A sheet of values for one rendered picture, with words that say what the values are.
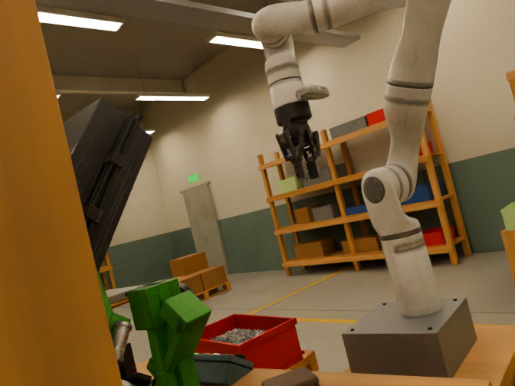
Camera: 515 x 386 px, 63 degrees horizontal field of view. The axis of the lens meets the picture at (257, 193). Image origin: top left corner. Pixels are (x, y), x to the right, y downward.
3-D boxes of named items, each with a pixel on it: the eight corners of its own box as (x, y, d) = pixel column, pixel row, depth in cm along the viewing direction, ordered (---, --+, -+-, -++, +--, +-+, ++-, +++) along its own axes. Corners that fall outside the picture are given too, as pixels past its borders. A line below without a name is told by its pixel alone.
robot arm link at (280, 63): (275, 93, 95) (265, 84, 87) (259, 27, 96) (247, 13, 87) (305, 83, 93) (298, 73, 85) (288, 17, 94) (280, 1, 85)
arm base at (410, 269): (408, 304, 101) (388, 234, 102) (447, 301, 95) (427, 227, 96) (394, 318, 93) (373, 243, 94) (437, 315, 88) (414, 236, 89)
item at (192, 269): (201, 291, 807) (192, 253, 810) (231, 289, 757) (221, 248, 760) (150, 312, 714) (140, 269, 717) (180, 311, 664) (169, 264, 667)
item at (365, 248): (456, 266, 521) (411, 94, 530) (284, 276, 741) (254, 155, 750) (473, 255, 559) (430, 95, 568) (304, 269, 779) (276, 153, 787)
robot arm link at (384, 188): (382, 165, 89) (405, 244, 88) (410, 158, 94) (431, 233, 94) (352, 175, 97) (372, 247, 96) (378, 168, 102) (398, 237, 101)
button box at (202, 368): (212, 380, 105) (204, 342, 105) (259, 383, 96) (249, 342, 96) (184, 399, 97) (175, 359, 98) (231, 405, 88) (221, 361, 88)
